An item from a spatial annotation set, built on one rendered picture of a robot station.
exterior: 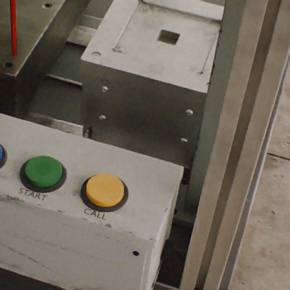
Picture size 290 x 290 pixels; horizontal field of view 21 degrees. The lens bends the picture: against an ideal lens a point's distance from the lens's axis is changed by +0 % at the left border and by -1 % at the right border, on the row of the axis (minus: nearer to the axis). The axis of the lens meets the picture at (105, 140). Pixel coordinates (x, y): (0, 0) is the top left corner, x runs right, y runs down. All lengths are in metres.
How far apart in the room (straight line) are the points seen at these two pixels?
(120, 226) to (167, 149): 0.25
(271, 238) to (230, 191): 1.19
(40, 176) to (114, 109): 0.22
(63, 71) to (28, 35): 0.11
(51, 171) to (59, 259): 0.11
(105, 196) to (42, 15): 0.39
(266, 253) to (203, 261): 1.04
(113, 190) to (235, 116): 0.17
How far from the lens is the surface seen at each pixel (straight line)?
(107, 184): 0.82
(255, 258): 1.92
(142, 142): 1.03
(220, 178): 0.77
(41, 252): 0.88
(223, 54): 0.80
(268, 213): 2.01
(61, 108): 1.11
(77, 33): 1.23
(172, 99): 0.96
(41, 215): 0.83
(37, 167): 0.83
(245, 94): 0.70
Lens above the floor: 1.53
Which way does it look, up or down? 47 degrees down
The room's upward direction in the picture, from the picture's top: 5 degrees clockwise
